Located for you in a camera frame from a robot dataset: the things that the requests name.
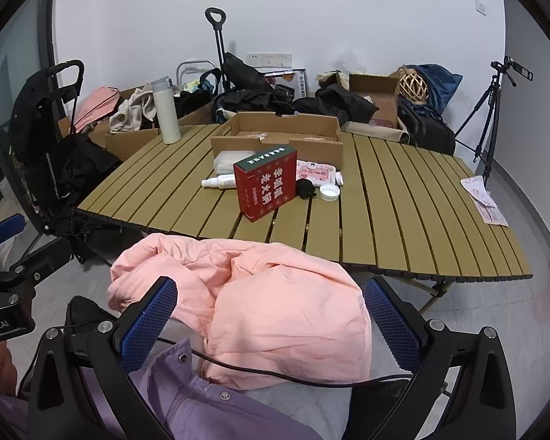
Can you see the black tote bag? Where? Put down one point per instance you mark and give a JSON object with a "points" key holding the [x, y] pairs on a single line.
{"points": [[197, 96]]}

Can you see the blue bag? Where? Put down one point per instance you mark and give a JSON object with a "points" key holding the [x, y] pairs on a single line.
{"points": [[437, 83]]}

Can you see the beige cloth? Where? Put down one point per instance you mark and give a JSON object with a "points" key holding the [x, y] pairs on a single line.
{"points": [[133, 110]]}

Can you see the purple jacket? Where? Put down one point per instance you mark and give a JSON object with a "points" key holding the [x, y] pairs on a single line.
{"points": [[188, 405]]}

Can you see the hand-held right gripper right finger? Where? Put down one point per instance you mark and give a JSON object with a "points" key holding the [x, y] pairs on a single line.
{"points": [[392, 325]]}

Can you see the black printed carton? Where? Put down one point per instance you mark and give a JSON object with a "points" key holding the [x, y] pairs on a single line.
{"points": [[288, 81]]}

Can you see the white thermos bottle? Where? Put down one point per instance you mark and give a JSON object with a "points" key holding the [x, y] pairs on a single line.
{"points": [[167, 110]]}

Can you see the paper leaflet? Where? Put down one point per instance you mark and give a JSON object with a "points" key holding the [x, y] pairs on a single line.
{"points": [[483, 199]]}

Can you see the white tube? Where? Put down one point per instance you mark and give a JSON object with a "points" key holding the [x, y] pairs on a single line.
{"points": [[217, 182]]}

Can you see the white wall outlet strip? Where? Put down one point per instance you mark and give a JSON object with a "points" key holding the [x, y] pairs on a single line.
{"points": [[269, 59]]}

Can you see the open brown cardboard box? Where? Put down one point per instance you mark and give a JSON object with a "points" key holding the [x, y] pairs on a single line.
{"points": [[378, 96]]}

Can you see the large cardboard box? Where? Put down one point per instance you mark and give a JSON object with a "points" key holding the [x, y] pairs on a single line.
{"points": [[128, 140]]}

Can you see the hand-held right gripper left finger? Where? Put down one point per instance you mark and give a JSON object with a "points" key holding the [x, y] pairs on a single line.
{"points": [[149, 325]]}

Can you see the white round lid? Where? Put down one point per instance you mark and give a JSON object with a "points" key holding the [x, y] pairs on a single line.
{"points": [[329, 192]]}

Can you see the shallow cardboard tray box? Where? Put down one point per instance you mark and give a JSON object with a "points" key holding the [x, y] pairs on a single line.
{"points": [[279, 130]]}

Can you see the pink wet wipes packet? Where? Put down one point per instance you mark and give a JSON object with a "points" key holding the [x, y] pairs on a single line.
{"points": [[316, 172]]}

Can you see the white tissue pack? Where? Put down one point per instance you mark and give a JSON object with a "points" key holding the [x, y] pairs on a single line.
{"points": [[227, 161]]}

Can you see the black clothing pile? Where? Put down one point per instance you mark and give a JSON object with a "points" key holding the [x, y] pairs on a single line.
{"points": [[252, 101]]}

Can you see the white wall switch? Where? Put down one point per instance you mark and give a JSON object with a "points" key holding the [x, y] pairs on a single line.
{"points": [[480, 7]]}

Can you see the metal folding frame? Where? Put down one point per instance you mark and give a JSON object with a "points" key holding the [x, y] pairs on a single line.
{"points": [[190, 68]]}

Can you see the pink bag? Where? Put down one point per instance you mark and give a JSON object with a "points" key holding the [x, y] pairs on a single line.
{"points": [[94, 106]]}

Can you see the woven rattan basket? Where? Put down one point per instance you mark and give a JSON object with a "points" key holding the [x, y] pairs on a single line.
{"points": [[415, 85]]}

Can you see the small black cloth item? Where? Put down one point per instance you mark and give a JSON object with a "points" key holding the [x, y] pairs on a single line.
{"points": [[306, 189]]}

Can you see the black camera tripod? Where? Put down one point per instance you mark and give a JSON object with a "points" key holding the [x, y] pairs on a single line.
{"points": [[490, 114]]}

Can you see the green yellow cloth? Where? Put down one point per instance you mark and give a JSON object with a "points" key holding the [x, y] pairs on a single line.
{"points": [[192, 85]]}

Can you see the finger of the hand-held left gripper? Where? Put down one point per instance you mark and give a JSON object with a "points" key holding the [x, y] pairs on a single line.
{"points": [[41, 261], [4, 230]]}

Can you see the black jacket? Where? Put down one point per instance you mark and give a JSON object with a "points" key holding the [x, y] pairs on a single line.
{"points": [[343, 103]]}

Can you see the pink jacket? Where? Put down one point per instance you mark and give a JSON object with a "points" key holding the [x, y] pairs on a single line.
{"points": [[266, 311]]}

